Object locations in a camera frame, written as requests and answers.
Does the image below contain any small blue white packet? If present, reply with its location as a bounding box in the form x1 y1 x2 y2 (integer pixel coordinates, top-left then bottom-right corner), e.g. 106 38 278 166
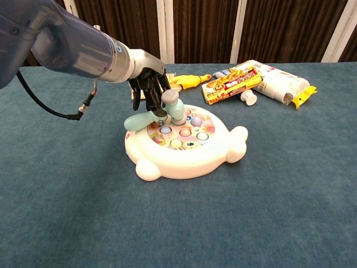
213 68 233 79

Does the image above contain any white wipes pack yellow end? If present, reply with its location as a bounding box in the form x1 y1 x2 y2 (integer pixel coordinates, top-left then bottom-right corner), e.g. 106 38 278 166
230 60 318 110

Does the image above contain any light blue toy hammer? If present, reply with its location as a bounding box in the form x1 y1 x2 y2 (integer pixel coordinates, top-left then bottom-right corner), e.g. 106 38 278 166
123 89 185 132

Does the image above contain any yellow red snack box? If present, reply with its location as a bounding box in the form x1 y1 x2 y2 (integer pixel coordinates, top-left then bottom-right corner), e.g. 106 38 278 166
201 66 263 106

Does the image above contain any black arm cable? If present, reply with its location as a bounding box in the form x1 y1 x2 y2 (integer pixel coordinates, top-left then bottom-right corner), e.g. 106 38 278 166
16 71 98 121

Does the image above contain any blue felt table cover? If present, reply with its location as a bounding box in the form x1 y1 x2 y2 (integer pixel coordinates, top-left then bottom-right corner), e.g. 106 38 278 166
0 61 357 268

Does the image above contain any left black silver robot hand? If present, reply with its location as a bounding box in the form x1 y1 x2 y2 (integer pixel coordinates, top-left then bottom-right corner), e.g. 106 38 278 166
128 49 172 118

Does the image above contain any white frame post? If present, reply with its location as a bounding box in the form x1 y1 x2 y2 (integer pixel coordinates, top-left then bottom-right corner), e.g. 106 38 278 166
156 0 175 65
229 0 249 64
321 0 357 63
62 0 78 13

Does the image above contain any yellow rubber chicken toy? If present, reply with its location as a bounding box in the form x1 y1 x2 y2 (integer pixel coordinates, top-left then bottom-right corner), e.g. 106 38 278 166
168 74 212 90

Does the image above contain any white fish-shaped toy board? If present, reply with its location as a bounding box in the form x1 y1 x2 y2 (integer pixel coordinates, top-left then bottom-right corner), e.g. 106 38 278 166
124 104 249 181

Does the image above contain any dark brown curtain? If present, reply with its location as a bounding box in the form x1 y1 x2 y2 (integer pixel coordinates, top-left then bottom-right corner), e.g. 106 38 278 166
26 0 357 66

